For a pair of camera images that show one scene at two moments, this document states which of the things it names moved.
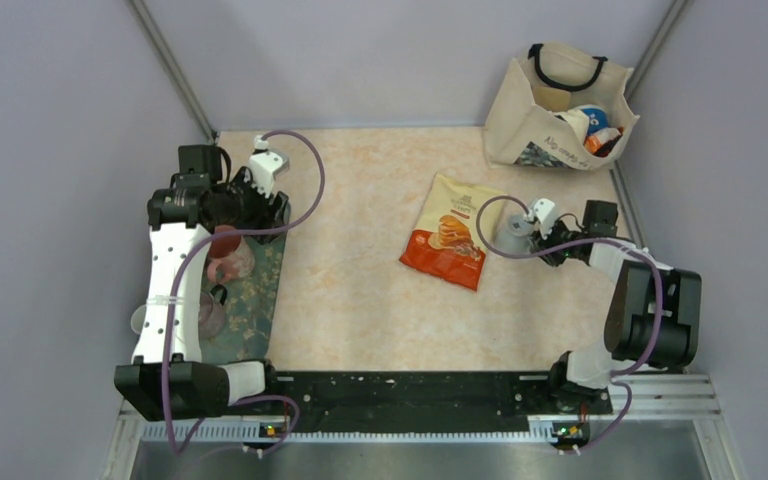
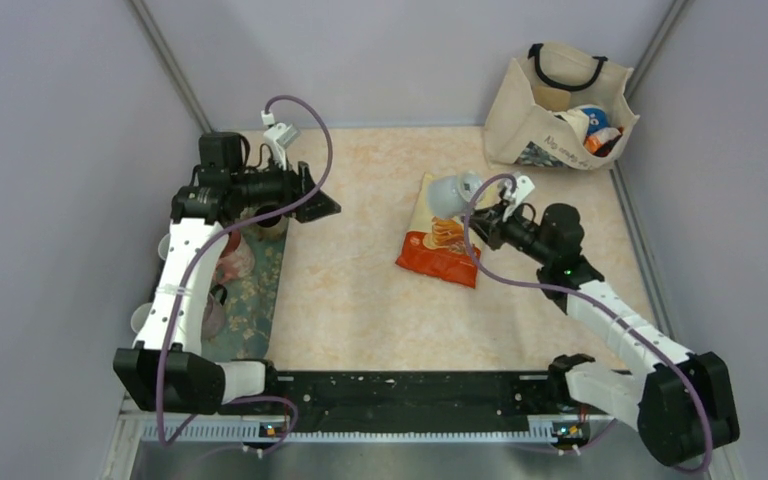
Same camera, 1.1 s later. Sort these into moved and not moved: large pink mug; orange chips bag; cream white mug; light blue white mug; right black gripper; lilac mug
Moved: right black gripper; light blue white mug
Not moved: cream white mug; lilac mug; orange chips bag; large pink mug
